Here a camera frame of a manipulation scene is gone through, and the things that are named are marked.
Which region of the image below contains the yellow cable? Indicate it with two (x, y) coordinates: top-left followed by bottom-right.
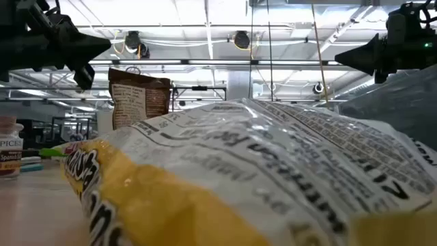
(309, 2), (331, 109)

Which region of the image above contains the thin black cable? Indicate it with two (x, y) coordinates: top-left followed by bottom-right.
(248, 0), (255, 100)

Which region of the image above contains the white column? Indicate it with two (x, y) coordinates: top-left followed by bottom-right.
(227, 70), (254, 100)

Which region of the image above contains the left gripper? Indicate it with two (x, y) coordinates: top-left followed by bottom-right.
(0, 0), (113, 91)

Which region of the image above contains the teal silicone spatula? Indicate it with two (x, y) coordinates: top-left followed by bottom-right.
(19, 163), (45, 173)

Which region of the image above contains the brown snack bag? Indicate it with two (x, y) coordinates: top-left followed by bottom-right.
(107, 67), (172, 131)

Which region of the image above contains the black metal workstation frame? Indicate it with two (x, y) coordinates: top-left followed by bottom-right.
(171, 85), (228, 112)

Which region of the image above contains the white lid spice jar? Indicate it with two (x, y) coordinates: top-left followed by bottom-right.
(0, 115), (25, 180)

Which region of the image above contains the long ceiling light bar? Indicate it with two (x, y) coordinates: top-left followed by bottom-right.
(87, 58), (342, 66)

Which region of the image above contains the lime shrimp ramen packet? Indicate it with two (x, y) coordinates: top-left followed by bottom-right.
(38, 146), (69, 159)

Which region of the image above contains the yellow white ramen packet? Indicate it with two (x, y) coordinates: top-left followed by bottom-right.
(59, 98), (437, 246)

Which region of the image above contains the black power cable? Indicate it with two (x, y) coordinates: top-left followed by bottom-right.
(266, 0), (274, 102)

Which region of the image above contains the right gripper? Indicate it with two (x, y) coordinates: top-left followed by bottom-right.
(333, 0), (437, 85)

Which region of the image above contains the brown plastic tray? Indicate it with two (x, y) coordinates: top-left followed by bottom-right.
(337, 64), (437, 151)

